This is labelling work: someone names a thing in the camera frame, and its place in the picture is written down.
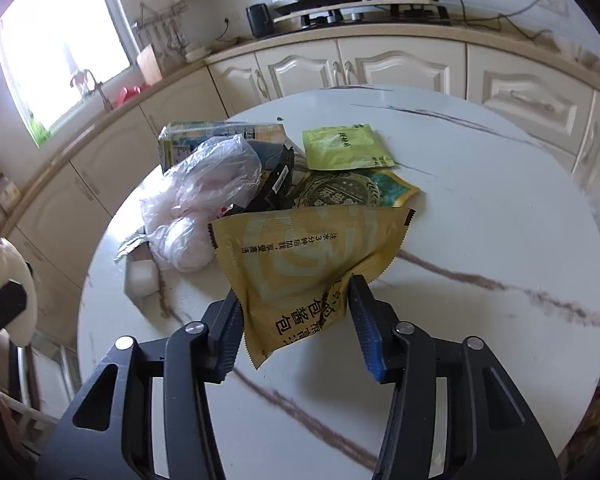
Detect round marble table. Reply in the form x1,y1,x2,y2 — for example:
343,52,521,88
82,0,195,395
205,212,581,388
75,84,600,480

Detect green and gold foil packet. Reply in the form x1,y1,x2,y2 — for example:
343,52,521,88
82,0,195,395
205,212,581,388
292,169,421,211

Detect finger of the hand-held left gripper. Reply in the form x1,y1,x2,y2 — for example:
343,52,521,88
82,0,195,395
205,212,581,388
0,280,28,348

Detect kitchen window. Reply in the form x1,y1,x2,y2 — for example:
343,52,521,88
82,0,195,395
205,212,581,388
0,0,133,148

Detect clear plastic bag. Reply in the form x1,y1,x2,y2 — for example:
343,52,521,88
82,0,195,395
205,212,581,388
140,135,263,273

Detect kitchen faucet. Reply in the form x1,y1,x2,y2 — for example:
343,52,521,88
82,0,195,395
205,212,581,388
70,69,115,113

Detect light green tea packet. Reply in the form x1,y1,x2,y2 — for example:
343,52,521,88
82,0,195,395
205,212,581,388
301,124,397,172

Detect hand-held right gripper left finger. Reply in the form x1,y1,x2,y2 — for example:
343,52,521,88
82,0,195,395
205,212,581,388
35,292,246,480

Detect dark chair with white shell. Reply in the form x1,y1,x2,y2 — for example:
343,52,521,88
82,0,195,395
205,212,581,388
0,241,43,411

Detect wall socket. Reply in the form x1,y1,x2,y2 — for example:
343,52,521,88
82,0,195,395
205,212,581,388
535,0,571,16

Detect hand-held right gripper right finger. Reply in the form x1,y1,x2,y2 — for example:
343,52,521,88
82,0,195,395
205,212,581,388
346,275,563,480

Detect black gas stove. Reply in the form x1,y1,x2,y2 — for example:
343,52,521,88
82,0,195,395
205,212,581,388
262,2,453,36

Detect black induction cooker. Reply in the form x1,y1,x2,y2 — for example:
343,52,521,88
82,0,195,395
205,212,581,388
275,0,361,15

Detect silver foil wrapper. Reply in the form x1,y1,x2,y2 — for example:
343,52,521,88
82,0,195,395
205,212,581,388
114,227,153,263

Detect yellow patterned snack bag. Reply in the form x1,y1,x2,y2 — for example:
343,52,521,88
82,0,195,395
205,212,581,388
565,385,600,461

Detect black power cable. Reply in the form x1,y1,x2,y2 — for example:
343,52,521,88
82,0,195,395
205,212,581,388
440,0,556,43

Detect wooden cutting board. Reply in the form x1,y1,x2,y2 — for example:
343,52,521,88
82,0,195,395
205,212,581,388
136,44,163,87

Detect yellow sauce packet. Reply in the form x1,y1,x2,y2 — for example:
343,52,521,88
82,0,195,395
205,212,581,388
207,206,415,371

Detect wall utensil rack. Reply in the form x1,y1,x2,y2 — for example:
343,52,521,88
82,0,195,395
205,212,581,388
132,2,191,61

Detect black small packet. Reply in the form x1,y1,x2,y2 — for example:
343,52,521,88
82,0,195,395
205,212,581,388
230,140,297,216

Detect cream lower kitchen cabinets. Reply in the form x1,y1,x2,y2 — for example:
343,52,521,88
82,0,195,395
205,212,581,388
0,35,600,341

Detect black electric kettle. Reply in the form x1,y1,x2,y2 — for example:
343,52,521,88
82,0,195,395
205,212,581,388
246,3,272,38

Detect drink carton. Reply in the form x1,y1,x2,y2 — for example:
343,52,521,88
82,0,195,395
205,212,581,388
157,120,288,173

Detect small white box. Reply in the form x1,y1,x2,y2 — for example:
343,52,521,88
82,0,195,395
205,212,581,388
124,259,162,301

